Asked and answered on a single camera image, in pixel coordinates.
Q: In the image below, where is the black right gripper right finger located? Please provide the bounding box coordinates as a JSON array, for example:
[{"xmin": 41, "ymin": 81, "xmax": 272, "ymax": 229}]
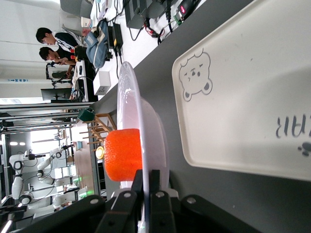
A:
[{"xmin": 148, "ymin": 169, "xmax": 177, "ymax": 233}]

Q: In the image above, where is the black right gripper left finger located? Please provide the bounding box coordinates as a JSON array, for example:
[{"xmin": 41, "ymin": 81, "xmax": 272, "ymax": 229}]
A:
[{"xmin": 94, "ymin": 169, "xmax": 144, "ymax": 233}]

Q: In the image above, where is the orange fruit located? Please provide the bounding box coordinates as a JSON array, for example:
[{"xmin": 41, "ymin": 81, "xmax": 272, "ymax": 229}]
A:
[{"xmin": 104, "ymin": 128, "xmax": 143, "ymax": 182}]

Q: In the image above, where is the white round plate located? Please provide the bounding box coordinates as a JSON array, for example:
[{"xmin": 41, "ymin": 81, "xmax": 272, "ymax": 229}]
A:
[{"xmin": 116, "ymin": 61, "xmax": 170, "ymax": 195}]

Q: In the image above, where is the wooden peg drying rack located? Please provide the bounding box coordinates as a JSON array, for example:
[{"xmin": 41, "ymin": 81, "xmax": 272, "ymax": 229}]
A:
[{"xmin": 79, "ymin": 113, "xmax": 118, "ymax": 152}]

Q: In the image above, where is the dark green cup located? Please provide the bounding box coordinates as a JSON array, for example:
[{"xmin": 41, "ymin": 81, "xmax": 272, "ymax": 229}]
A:
[{"xmin": 77, "ymin": 108, "xmax": 96, "ymax": 122}]

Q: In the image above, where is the white humanoid robot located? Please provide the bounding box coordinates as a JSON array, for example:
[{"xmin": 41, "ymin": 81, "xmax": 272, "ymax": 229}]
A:
[{"xmin": 8, "ymin": 150, "xmax": 34, "ymax": 206}]

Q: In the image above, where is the white socket box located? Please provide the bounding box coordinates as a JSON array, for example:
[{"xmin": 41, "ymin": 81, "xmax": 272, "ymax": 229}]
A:
[{"xmin": 93, "ymin": 71, "xmax": 111, "ymax": 96}]

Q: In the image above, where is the cream bear print tray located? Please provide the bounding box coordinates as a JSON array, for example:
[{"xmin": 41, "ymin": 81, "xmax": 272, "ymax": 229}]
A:
[{"xmin": 172, "ymin": 0, "xmax": 311, "ymax": 182}]

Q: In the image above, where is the blue backpack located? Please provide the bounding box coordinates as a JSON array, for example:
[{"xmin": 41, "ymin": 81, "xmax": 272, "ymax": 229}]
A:
[{"xmin": 84, "ymin": 19, "xmax": 110, "ymax": 69}]

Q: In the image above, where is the person in black shirt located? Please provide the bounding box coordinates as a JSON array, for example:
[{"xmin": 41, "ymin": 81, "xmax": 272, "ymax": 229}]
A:
[{"xmin": 38, "ymin": 46, "xmax": 79, "ymax": 79}]

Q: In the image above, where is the black power adapter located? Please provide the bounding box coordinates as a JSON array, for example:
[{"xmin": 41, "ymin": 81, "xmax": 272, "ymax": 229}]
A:
[{"xmin": 107, "ymin": 22, "xmax": 123, "ymax": 56}]

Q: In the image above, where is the person in striped jacket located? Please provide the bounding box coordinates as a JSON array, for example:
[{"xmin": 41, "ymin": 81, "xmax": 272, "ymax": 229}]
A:
[{"xmin": 35, "ymin": 27, "xmax": 86, "ymax": 48}]

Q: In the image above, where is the black device red display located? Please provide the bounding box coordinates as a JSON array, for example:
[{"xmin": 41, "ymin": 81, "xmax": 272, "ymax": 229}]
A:
[{"xmin": 176, "ymin": 0, "xmax": 196, "ymax": 19}]

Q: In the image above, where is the aluminium cell frame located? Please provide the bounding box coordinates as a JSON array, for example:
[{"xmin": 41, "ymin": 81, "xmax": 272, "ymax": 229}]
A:
[{"xmin": 0, "ymin": 101, "xmax": 102, "ymax": 197}]

